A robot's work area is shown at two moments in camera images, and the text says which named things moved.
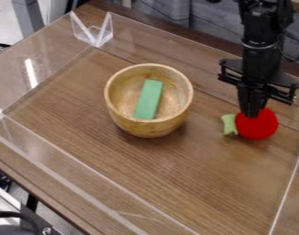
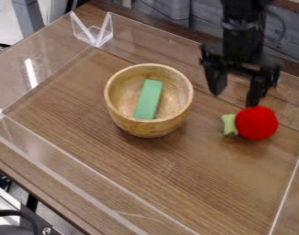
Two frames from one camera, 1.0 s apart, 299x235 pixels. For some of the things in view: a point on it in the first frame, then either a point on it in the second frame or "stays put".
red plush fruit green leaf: (259, 128) stays put
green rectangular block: (148, 100) stays put
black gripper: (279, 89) to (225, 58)
